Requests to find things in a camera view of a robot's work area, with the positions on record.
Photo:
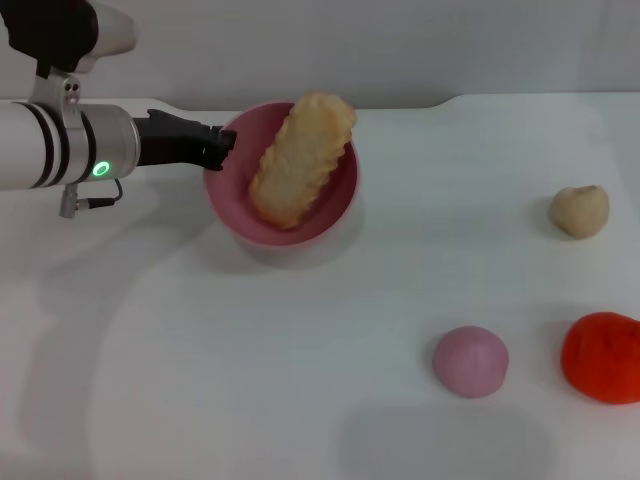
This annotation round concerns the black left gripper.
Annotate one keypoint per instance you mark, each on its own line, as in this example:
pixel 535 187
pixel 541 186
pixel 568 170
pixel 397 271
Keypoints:
pixel 170 142

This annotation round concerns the orange striped bread loaf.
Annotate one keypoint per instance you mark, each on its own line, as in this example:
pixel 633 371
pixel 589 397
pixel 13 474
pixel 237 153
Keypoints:
pixel 300 165

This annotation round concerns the pink plastic bowl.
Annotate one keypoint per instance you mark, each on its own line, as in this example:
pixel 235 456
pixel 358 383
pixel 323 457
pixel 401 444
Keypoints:
pixel 300 225

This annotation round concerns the pink round bun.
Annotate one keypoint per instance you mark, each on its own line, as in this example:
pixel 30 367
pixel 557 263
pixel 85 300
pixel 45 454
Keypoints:
pixel 470 362

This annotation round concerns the beige bun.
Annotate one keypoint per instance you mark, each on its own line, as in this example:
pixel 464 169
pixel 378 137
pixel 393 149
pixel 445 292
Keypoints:
pixel 580 212

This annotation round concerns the orange red bun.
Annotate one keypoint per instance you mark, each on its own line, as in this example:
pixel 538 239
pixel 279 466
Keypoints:
pixel 600 360

